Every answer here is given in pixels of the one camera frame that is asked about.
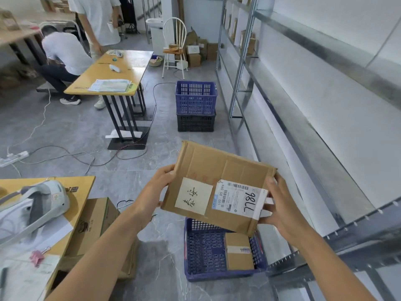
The person's left hand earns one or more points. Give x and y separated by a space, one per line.
149 197

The person's right hand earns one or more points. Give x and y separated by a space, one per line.
288 213

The person's left thumb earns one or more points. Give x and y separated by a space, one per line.
167 173

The person's right thumb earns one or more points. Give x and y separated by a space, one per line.
273 184

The cardboard parcel with labels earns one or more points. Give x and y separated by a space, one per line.
206 172

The person's left forearm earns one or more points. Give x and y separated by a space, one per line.
103 250

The person's right forearm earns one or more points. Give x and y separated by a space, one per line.
332 269

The black plastic crate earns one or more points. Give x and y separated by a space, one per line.
195 122

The metal shelf rack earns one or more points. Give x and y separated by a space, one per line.
313 128

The small taped cardboard box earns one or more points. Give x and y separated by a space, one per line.
239 252

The blue plastic crate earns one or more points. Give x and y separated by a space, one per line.
203 250
196 98

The wooden desk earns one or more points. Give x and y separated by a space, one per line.
80 191

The printed cardboard box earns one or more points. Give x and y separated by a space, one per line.
94 225

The large cardboard box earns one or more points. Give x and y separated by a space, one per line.
128 263

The stack of printed sheets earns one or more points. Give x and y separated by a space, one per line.
109 85

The woven basket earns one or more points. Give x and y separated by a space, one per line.
155 61

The wooden table with black legs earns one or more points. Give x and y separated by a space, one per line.
125 65

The closed brown cardboard box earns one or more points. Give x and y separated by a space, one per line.
194 60

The white wooden chair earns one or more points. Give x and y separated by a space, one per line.
174 53

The small wooden box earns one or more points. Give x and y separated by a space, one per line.
173 46

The white paper sheet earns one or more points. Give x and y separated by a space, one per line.
22 278
53 231

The tall brown cardboard box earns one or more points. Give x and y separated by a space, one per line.
213 51

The white headset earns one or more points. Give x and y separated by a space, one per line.
34 205

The open cardboard box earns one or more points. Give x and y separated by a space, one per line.
191 37

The cardboard box on shelf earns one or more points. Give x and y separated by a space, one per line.
249 42

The pink binder clip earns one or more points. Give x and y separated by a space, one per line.
38 257

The white power strip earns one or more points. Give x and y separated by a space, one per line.
14 158

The black trolley bag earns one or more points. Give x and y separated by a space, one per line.
127 14

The long wooden workbench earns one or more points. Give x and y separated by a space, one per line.
22 34

